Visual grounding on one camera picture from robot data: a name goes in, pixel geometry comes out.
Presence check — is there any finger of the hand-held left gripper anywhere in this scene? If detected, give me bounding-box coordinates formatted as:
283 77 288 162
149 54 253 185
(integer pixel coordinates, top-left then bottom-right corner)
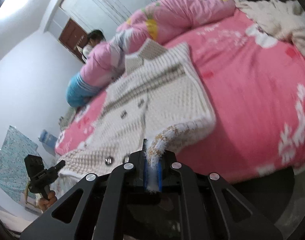
48 160 66 178

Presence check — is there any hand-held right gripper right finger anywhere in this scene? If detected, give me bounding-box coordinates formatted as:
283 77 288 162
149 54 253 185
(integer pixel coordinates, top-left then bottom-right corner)
157 150 283 240

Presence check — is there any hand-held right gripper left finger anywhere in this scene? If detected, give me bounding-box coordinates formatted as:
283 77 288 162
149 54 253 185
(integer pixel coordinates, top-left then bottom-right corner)
20 139 147 240

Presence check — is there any beige white houndstooth jacket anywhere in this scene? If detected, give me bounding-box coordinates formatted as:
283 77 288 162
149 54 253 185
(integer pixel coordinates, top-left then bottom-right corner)
55 39 217 193

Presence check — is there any person's left hand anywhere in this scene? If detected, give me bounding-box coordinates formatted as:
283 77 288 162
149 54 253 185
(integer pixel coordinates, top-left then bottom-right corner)
37 190 58 213

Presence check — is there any teal patterned sheet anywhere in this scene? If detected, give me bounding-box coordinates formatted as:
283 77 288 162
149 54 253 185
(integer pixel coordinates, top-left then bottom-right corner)
0 125 45 204

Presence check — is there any blue plastic packet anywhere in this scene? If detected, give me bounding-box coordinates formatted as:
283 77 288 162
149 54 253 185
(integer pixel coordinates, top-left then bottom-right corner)
38 129 57 147

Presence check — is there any green patterned cloth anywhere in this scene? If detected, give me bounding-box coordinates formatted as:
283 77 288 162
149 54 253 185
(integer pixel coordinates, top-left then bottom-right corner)
58 109 77 129

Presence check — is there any pink floral blanket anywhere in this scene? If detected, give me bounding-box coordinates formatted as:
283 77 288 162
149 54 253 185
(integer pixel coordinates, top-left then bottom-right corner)
55 10 305 183

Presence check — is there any brown wooden door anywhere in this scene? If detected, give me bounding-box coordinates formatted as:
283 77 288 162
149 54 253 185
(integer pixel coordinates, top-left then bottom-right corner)
58 19 90 63

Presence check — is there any pink and blue quilt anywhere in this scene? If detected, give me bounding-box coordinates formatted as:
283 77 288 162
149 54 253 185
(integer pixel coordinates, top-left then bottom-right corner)
66 0 237 108

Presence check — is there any white panelled wardrobe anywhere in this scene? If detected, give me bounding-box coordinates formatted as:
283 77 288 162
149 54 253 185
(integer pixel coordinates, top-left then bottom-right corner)
60 0 164 34

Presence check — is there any cream fuzzy cloth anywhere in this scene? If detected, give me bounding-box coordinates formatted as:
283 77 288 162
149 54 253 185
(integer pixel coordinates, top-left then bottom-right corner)
234 0 305 59

